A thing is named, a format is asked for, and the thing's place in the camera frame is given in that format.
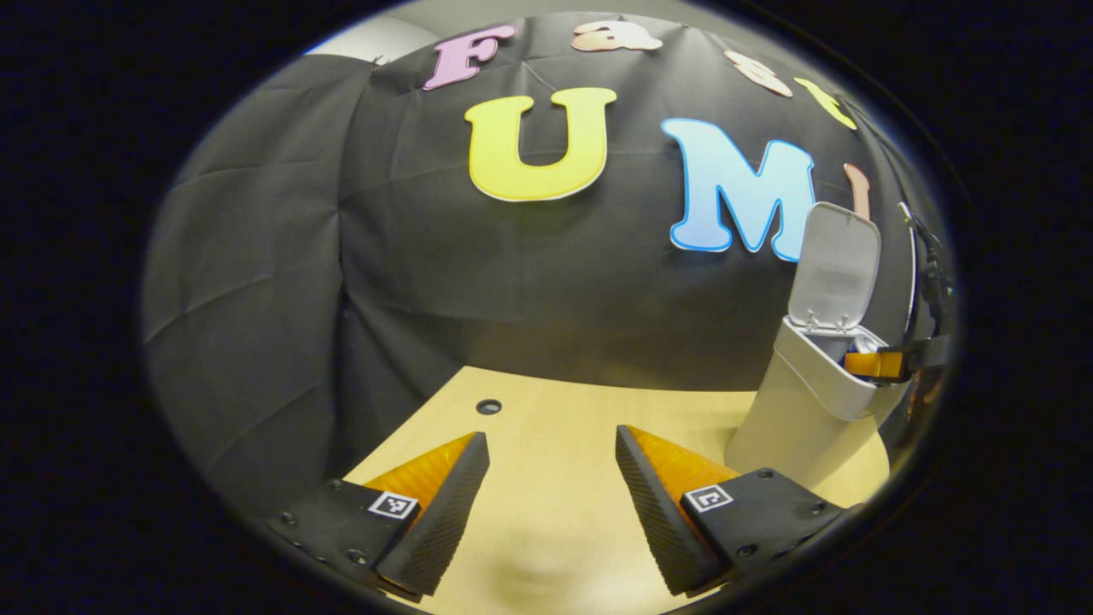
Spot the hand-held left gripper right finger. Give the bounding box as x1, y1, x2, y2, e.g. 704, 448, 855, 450
615, 425, 850, 597

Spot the white desktop garbage bin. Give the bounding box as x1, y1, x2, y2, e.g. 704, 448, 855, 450
724, 202, 910, 489

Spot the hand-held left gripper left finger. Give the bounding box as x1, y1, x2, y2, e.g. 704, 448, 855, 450
265, 431, 491, 599

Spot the wooden desktop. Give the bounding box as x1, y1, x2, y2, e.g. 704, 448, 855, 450
342, 366, 891, 615

